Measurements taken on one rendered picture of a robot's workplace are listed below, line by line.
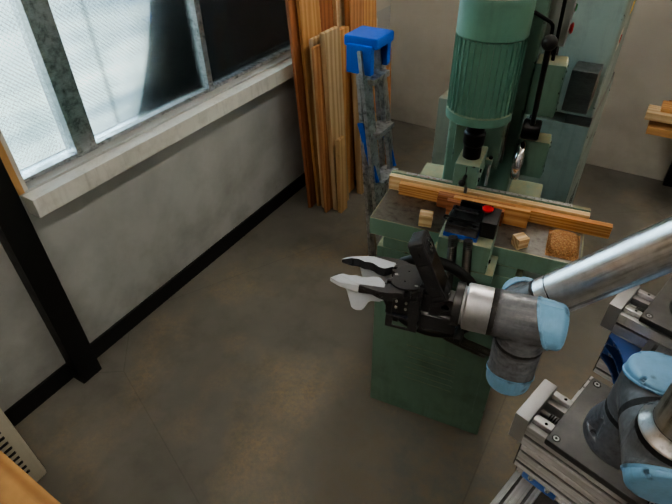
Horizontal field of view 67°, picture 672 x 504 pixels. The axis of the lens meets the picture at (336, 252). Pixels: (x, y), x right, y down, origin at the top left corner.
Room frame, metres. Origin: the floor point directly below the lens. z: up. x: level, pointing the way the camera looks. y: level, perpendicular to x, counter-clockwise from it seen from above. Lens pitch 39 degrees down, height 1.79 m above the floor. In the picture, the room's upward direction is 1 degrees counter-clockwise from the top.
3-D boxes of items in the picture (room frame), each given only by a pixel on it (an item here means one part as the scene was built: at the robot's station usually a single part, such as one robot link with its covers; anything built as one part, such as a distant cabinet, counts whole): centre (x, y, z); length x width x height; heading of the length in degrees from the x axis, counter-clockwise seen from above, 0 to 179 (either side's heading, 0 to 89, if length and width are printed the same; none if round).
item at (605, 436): (0.57, -0.58, 0.87); 0.15 x 0.15 x 0.10
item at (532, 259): (1.19, -0.40, 0.87); 0.61 x 0.30 x 0.06; 66
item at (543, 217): (1.27, -0.49, 0.92); 0.62 x 0.02 x 0.04; 66
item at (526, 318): (0.54, -0.29, 1.21); 0.11 x 0.08 x 0.09; 69
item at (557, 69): (1.45, -0.62, 1.23); 0.09 x 0.08 x 0.15; 156
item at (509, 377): (0.55, -0.30, 1.11); 0.11 x 0.08 x 0.11; 159
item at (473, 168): (1.33, -0.41, 1.03); 0.14 x 0.07 x 0.09; 156
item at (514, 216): (1.24, -0.46, 0.93); 0.22 x 0.01 x 0.06; 66
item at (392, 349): (1.42, -0.44, 0.36); 0.58 x 0.45 x 0.71; 156
